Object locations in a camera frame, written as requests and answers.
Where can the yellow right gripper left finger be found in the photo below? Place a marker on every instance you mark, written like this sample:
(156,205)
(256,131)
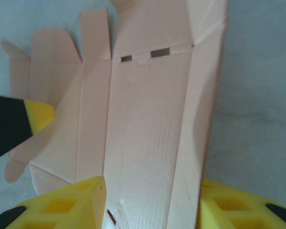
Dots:
(69,205)

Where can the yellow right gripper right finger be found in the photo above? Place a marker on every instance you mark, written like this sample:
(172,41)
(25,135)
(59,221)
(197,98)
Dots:
(243,210)

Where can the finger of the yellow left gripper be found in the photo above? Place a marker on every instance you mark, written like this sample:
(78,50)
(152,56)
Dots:
(12,121)

